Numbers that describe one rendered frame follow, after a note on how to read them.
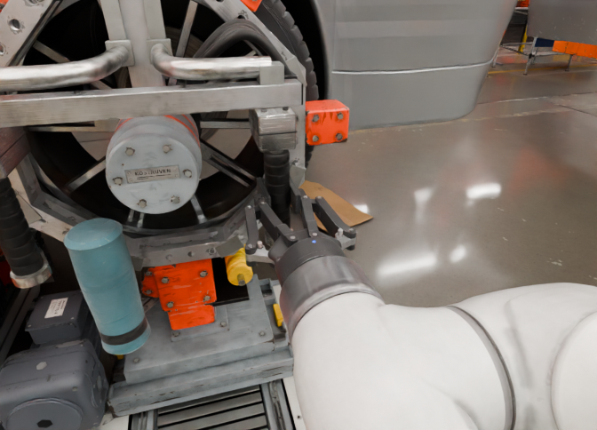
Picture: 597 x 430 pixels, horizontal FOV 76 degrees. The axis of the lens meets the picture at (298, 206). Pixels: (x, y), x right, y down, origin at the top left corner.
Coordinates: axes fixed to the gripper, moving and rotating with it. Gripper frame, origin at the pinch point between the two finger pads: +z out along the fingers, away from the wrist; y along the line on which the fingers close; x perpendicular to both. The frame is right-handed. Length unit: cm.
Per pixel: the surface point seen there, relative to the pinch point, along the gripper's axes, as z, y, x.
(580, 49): 254, 344, -24
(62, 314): 28, -46, -40
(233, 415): 18, -11, -77
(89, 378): 13, -39, -46
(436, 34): 46, 52, 16
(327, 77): 47, 23, 6
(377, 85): 46, 37, 3
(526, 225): 84, 150, -82
